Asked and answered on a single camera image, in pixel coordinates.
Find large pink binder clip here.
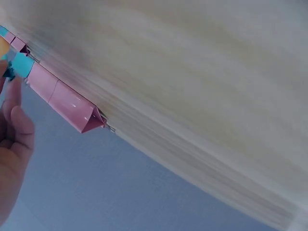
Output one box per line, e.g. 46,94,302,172
25,63,59,104
48,80,116,134

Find small pink binder clip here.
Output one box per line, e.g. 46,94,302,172
4,31,16,45
10,36,32,57

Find dark teal binder clip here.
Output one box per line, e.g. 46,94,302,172
1,61,17,82

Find orange rounded object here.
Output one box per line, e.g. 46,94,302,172
0,37,11,55

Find person's left hand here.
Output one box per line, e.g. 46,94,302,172
0,59,36,231

